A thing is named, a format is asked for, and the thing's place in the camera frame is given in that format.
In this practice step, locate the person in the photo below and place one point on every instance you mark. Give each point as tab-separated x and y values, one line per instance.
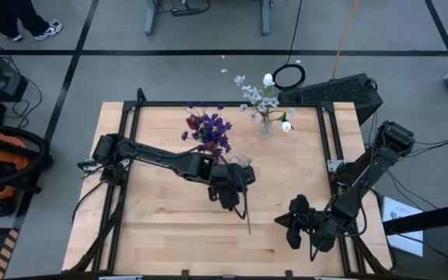
14	15

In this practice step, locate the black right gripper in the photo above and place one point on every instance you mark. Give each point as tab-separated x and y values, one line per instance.
313	227

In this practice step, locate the clear glass vase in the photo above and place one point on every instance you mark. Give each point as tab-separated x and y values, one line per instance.
264	131

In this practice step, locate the grey desk leg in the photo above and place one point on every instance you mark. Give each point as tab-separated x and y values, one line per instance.
151	19
266	19

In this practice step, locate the dark red tulip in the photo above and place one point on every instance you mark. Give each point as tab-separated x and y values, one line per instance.
210	147
193	122

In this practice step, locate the black power strip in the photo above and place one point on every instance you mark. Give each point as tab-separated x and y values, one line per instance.
187	12

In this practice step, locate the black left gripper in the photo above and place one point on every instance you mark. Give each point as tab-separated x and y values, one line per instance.
228	186

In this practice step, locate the white tulip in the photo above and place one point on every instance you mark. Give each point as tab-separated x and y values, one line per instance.
286	126
268	79

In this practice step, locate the black metal table frame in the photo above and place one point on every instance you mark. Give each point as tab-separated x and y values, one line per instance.
158	103

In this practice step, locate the black computer case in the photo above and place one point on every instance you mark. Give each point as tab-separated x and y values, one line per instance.
344	91

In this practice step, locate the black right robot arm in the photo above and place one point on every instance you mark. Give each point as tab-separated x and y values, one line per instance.
364	175

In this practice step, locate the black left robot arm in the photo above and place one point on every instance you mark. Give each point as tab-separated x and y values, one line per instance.
158	157

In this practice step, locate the white blossom flower spray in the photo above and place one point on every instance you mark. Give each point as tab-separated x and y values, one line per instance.
242	159
252	93

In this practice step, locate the white paper sheet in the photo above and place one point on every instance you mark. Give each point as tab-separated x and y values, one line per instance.
407	243

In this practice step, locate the black metal beam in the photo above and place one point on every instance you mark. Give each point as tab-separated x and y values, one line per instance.
434	218

